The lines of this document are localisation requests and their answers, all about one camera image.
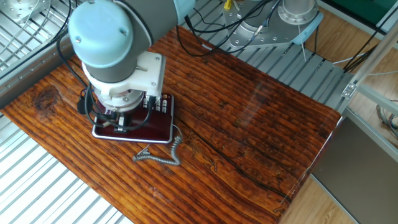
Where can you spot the aluminium frame post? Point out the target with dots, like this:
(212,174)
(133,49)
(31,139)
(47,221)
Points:
(373,53)

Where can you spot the maroon telephone base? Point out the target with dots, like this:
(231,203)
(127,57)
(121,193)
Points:
(155,119)

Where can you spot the silver plate with holes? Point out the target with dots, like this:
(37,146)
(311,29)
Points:
(21,9)

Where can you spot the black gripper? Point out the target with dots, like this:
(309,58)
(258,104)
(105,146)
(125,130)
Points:
(112,114)

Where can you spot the grey flat panel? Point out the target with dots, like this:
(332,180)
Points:
(357,174)

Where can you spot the yellow clip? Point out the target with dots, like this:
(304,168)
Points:
(228,3)

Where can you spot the grey aluminium frame rail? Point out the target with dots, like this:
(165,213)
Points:
(31,71)

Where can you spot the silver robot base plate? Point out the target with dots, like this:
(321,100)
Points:
(248,34)

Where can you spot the white wrist mounting bracket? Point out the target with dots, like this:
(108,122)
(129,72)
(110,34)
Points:
(149,74)

